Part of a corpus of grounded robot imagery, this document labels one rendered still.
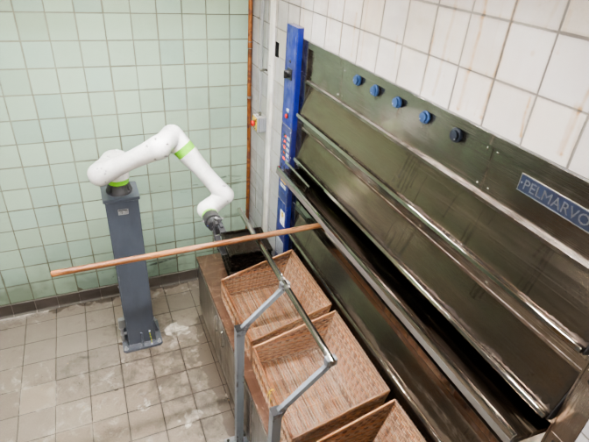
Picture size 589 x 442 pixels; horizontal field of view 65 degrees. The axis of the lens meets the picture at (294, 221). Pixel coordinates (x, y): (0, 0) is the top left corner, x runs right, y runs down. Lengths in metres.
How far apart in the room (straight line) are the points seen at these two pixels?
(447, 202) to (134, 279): 2.14
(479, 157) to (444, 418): 1.02
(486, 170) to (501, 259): 0.27
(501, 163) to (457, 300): 0.51
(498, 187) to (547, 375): 0.56
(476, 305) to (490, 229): 0.28
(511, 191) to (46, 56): 2.64
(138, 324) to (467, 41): 2.71
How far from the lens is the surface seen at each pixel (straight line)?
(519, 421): 1.60
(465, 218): 1.62
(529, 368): 1.58
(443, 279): 1.76
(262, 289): 3.04
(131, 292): 3.25
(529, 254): 1.48
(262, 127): 3.17
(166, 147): 2.44
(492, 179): 1.53
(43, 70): 3.24
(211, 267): 3.24
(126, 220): 2.93
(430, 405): 2.06
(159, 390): 3.30
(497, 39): 1.49
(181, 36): 3.25
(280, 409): 1.97
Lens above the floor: 2.55
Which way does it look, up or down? 32 degrees down
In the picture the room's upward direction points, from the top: 4 degrees clockwise
